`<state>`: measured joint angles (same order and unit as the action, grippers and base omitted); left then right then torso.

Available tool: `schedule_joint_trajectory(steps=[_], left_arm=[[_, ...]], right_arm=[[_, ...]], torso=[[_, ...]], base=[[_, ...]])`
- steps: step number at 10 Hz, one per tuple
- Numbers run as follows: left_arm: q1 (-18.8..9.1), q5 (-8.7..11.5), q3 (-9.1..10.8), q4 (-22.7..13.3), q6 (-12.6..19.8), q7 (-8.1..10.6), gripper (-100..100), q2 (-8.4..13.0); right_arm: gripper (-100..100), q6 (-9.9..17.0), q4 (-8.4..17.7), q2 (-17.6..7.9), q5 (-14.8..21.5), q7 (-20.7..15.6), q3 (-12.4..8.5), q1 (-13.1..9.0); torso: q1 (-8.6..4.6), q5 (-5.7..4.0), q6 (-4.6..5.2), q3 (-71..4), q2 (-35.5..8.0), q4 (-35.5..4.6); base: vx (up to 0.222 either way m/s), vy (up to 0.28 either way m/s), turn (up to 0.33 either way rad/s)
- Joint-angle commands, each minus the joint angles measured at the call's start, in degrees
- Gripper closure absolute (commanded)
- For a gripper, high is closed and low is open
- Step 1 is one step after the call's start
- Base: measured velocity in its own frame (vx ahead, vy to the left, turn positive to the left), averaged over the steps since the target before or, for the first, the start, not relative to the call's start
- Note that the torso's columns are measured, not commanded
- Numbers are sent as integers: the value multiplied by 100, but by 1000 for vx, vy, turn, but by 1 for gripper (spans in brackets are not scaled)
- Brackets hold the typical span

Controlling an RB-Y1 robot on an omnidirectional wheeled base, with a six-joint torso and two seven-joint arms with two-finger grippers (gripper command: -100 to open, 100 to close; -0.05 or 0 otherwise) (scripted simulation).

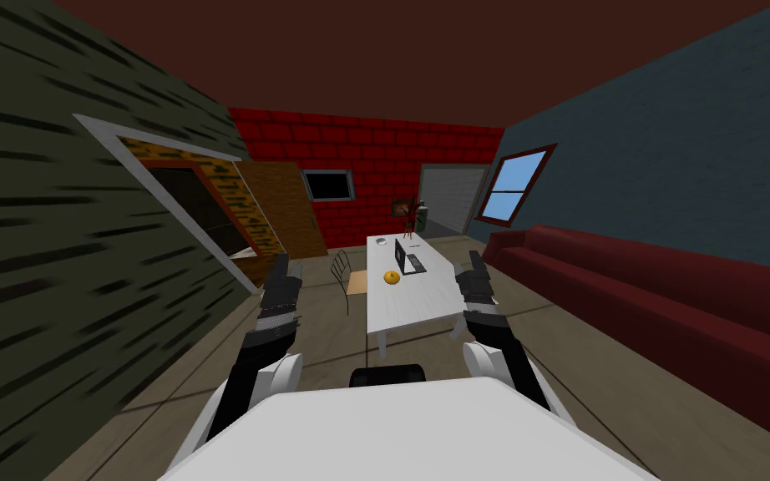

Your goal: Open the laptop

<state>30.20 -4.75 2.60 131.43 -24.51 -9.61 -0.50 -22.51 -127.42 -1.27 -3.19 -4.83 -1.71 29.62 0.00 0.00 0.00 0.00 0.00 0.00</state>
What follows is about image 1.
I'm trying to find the grey garage door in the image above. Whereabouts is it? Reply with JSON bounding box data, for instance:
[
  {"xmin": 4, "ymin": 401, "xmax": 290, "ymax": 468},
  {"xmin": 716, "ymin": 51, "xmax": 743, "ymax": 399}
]
[{"xmin": 418, "ymin": 163, "xmax": 493, "ymax": 236}]

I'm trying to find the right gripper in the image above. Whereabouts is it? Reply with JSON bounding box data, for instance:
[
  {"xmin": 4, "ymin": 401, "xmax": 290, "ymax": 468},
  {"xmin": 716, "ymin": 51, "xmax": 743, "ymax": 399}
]
[{"xmin": 453, "ymin": 250, "xmax": 497, "ymax": 310}]

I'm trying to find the red plant in vase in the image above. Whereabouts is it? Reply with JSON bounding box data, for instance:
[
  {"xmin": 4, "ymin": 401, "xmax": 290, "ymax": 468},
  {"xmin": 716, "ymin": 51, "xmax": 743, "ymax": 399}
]
[{"xmin": 400, "ymin": 195, "xmax": 423, "ymax": 241}]

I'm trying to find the dark red sofa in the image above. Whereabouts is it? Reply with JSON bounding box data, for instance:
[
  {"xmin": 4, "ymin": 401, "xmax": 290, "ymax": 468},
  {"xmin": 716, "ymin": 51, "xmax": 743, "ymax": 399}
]
[{"xmin": 481, "ymin": 224, "xmax": 770, "ymax": 458}]

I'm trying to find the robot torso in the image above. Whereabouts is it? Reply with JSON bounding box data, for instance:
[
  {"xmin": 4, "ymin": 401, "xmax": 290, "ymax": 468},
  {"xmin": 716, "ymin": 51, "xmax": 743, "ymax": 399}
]
[{"xmin": 157, "ymin": 364, "xmax": 661, "ymax": 481}]

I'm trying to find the white table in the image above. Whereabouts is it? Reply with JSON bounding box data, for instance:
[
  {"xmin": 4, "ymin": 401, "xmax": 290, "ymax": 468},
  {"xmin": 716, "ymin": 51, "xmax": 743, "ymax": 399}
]
[{"xmin": 365, "ymin": 233, "xmax": 469, "ymax": 362}]

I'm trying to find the brown wooden door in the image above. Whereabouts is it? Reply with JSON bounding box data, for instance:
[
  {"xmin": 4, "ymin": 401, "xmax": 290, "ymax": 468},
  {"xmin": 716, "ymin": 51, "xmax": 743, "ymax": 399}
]
[{"xmin": 233, "ymin": 160, "xmax": 329, "ymax": 261}]

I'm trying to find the black wire chair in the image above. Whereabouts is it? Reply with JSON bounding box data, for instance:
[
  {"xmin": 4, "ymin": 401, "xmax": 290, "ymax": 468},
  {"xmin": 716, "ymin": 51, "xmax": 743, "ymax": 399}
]
[{"xmin": 330, "ymin": 249, "xmax": 368, "ymax": 317}]

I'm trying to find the red framed window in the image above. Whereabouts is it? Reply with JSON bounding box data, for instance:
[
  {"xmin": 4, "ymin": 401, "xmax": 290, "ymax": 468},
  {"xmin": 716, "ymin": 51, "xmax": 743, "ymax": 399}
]
[{"xmin": 474, "ymin": 143, "xmax": 559, "ymax": 228}]

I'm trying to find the grey framed black picture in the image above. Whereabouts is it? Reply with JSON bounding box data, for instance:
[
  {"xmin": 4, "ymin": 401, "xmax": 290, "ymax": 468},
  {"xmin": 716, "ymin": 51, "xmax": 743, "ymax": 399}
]
[{"xmin": 301, "ymin": 169, "xmax": 357, "ymax": 203}]

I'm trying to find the black laptop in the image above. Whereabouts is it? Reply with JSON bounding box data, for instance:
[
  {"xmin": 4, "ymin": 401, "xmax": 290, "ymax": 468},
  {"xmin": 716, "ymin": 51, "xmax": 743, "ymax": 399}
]
[{"xmin": 394, "ymin": 237, "xmax": 428, "ymax": 276}]

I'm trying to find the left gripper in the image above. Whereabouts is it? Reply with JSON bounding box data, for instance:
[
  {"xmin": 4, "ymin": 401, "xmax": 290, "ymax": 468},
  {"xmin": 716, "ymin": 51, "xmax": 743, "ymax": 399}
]
[{"xmin": 258, "ymin": 252, "xmax": 304, "ymax": 321}]

